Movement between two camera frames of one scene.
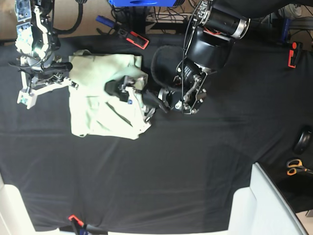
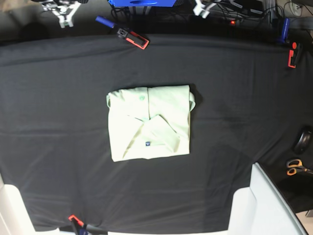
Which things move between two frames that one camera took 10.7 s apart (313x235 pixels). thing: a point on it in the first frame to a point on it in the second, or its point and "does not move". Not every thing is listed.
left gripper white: [28, 95] to [64, 12]
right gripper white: [137, 110] to [201, 10]
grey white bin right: [259, 209] does not move
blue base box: [143, 3] does not move
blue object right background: [285, 30] does not move
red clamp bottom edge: [78, 222] does not move
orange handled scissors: [294, 165] does not move
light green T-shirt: [94, 110] to [146, 123]
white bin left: [14, 218] does not move
